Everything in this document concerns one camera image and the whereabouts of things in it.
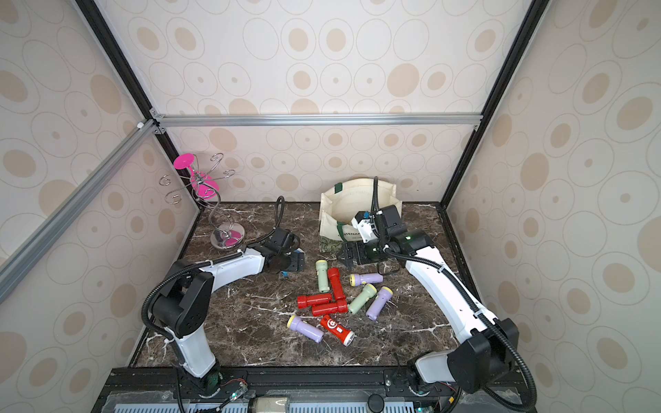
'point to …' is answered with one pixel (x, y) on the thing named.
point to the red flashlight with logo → (333, 326)
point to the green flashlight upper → (322, 272)
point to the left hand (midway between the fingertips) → (301, 260)
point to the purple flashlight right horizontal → (356, 280)
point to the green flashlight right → (360, 300)
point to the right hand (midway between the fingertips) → (360, 253)
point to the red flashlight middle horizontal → (304, 301)
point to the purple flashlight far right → (386, 294)
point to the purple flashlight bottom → (305, 329)
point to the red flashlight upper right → (335, 275)
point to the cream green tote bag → (342, 201)
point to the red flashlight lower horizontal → (341, 306)
